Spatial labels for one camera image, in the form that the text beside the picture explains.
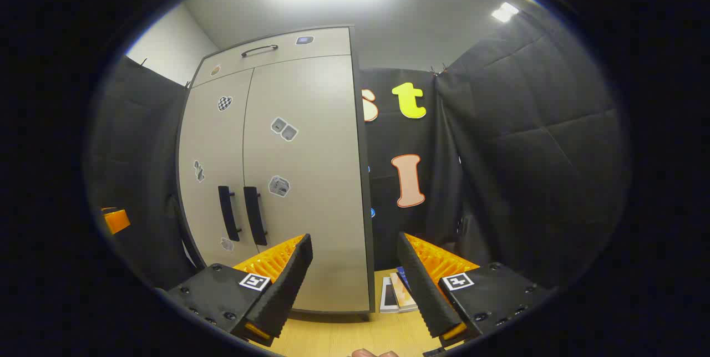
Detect grey cabinet drawer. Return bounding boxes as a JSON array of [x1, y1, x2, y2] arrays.
[[191, 27, 353, 87]]

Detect black backdrop cloth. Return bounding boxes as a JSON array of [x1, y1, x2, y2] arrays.
[[86, 11, 633, 291]]

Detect grey double-door shoe cabinet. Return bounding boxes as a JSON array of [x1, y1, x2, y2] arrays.
[[176, 25, 377, 313]]

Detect colourful booklet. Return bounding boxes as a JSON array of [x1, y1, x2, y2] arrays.
[[390, 271, 419, 312]]

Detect small ceiling light panel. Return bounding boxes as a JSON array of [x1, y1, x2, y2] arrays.
[[491, 2, 520, 23]]

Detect white booklet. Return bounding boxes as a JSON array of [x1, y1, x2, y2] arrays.
[[380, 277, 401, 313]]

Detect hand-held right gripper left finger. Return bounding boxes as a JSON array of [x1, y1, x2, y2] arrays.
[[166, 233, 314, 346]]

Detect grey shoe cabinet door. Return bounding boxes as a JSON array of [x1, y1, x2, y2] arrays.
[[177, 69, 255, 269], [243, 55, 371, 313]]

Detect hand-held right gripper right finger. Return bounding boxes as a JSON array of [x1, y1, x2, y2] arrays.
[[397, 232, 555, 349]]

